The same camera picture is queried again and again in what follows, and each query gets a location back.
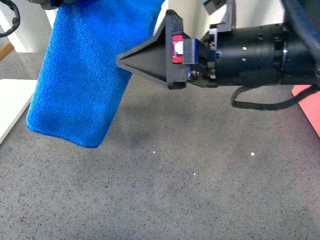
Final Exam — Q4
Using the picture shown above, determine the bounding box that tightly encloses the blue microfiber cloth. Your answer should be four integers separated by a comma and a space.
26, 0, 163, 148

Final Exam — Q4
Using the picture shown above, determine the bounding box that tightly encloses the white pleated curtain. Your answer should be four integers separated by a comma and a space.
0, 0, 285, 53

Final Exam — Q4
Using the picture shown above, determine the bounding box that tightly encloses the white rectangular tray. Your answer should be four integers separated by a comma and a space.
0, 78, 37, 142

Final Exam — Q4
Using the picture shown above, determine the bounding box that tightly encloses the pink plastic bin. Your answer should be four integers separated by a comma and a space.
298, 92, 320, 136

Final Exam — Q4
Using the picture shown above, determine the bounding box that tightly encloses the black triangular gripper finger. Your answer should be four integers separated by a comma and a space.
116, 9, 187, 90

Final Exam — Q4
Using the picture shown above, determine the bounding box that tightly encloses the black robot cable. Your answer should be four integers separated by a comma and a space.
281, 0, 320, 71

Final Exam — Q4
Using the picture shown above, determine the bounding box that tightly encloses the brown wooden chair piece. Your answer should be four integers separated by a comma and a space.
0, 43, 15, 61

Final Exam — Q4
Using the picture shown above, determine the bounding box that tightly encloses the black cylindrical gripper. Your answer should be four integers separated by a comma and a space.
187, 24, 320, 88

